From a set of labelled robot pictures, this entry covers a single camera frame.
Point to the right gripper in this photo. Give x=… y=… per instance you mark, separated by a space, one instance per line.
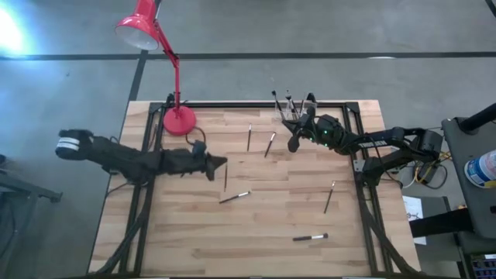
x=321 y=137

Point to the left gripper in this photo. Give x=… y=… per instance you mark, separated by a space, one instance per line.
x=182 y=162

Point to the makeup brush long silver ferrule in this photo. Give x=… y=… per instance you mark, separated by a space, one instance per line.
x=235 y=197

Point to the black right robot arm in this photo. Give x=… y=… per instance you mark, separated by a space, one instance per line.
x=387 y=140

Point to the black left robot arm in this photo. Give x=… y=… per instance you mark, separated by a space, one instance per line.
x=116 y=157

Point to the clear acrylic brush organizer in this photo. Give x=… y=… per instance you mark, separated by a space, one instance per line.
x=280 y=116

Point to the red desk lamp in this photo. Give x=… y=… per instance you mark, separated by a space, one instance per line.
x=179 y=121

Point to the white paper sheet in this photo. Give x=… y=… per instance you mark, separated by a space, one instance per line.
x=412 y=205

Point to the grey cart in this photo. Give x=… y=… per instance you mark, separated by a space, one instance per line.
x=457 y=155

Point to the black cart bar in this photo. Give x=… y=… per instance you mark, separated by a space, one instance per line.
x=441 y=222

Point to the black pole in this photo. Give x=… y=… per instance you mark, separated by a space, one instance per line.
x=478 y=118

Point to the dark metal stand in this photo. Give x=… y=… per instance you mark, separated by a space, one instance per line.
x=31 y=191

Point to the white blue wipes canister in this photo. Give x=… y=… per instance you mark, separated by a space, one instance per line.
x=482 y=169

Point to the black electronics box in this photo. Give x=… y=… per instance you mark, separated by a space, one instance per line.
x=482 y=267

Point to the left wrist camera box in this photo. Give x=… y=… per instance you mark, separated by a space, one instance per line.
x=198 y=148

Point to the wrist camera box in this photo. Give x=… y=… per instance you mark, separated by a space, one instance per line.
x=198 y=148
x=327 y=122

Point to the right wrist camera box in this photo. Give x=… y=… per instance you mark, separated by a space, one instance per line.
x=327 y=122

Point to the black aluminium extrusion frame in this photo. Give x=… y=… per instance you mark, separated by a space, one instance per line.
x=232 y=104

